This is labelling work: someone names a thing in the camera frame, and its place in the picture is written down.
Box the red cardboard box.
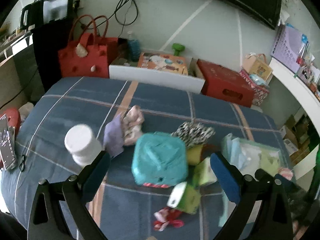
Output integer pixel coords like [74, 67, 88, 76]
[197, 59, 254, 108]

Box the black white spotted scrunchie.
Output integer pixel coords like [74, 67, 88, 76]
[171, 122, 215, 148]

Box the yellow sponge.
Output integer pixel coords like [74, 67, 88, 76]
[186, 145, 204, 166]

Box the blue plaid bed cover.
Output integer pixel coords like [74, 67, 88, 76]
[1, 77, 291, 239]

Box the small green tissue pack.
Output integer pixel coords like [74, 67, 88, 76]
[167, 181, 201, 215]

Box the pink patterned fabric piece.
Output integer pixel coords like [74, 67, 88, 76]
[121, 105, 145, 146]

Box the white foam board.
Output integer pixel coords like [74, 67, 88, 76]
[109, 65, 205, 94]

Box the red felt tote bag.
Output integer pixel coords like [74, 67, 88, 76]
[58, 15, 118, 79]

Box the orange illustrated toy box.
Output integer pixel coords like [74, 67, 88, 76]
[137, 53, 188, 75]

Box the beige gift bag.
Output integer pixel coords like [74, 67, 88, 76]
[242, 53, 273, 81]

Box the light green cloth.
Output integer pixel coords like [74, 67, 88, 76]
[260, 152, 280, 176]

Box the lilac cloth piece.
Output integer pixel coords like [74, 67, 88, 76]
[103, 114, 124, 159]

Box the lilac perforated organizer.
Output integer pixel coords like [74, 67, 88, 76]
[271, 24, 308, 73]

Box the pink white striped cloth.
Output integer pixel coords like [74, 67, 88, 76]
[278, 167, 293, 181]

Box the white curved desk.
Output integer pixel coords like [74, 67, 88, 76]
[269, 58, 320, 134]

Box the smartphone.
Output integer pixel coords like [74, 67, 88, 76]
[0, 114, 16, 170]

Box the blue water bottle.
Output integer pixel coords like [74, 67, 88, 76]
[127, 31, 141, 62]

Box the white plastic bottle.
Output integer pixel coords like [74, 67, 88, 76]
[64, 124, 102, 167]

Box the red pink hair bow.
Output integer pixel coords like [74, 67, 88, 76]
[153, 207, 184, 232]

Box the black wall cable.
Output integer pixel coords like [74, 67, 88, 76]
[94, 0, 146, 38]

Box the teal plastic toy box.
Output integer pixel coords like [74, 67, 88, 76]
[131, 132, 188, 187]

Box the green toy dumbbell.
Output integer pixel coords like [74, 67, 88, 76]
[171, 43, 185, 56]

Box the white tray with teal rim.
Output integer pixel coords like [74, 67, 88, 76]
[221, 133, 288, 178]

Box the blue face mask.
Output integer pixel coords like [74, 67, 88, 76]
[221, 133, 251, 170]

